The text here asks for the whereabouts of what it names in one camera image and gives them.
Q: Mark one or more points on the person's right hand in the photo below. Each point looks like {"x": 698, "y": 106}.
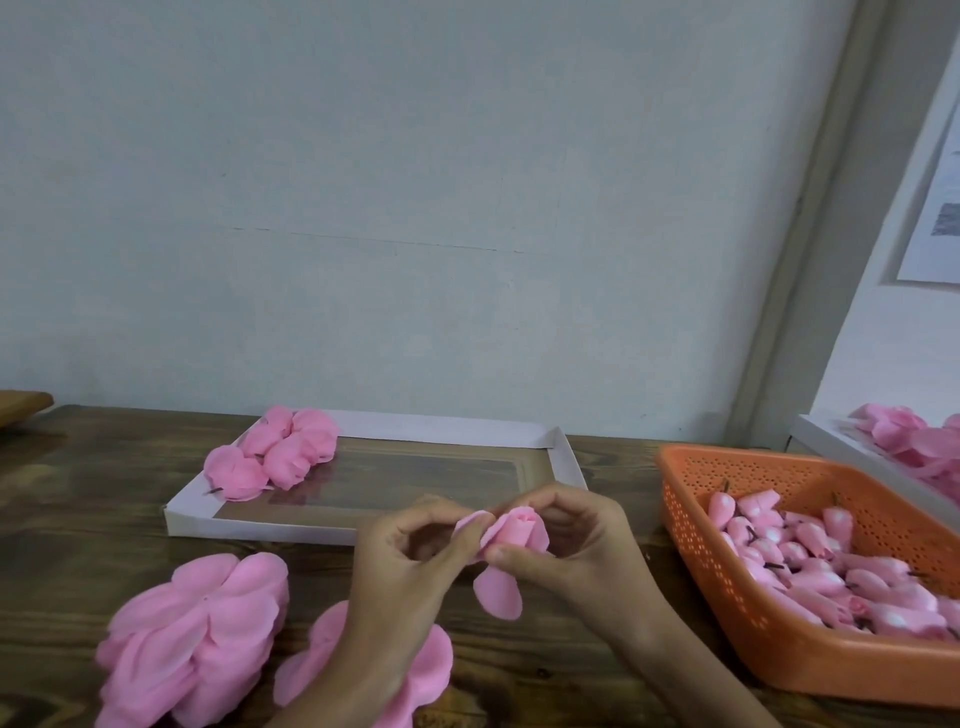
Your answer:
{"x": 593, "y": 563}

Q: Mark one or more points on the person's left hand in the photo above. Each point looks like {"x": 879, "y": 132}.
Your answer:
{"x": 393, "y": 593}

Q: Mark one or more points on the stack of pink petals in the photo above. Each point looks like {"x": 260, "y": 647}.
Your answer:
{"x": 315, "y": 660}
{"x": 188, "y": 633}

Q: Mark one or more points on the white shallow tray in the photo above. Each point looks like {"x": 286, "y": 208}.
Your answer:
{"x": 405, "y": 477}

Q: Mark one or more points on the pink petal flower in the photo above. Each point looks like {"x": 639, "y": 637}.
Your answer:
{"x": 317, "y": 432}

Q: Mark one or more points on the group of finished pink roses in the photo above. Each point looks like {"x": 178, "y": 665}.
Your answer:
{"x": 234, "y": 471}

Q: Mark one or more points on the pink rose buds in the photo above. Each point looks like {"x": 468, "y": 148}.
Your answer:
{"x": 803, "y": 567}

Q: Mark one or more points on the pile of pink petals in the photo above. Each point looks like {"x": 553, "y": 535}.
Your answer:
{"x": 908, "y": 438}

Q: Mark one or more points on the person's right forearm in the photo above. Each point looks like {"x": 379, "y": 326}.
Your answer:
{"x": 698, "y": 675}

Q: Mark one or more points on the orange plastic basket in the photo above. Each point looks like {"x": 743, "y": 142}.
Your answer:
{"x": 780, "y": 668}

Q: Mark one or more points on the white paper notice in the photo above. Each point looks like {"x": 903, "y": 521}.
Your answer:
{"x": 935, "y": 210}

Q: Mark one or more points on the grey door frame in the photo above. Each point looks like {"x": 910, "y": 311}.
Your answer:
{"x": 833, "y": 218}

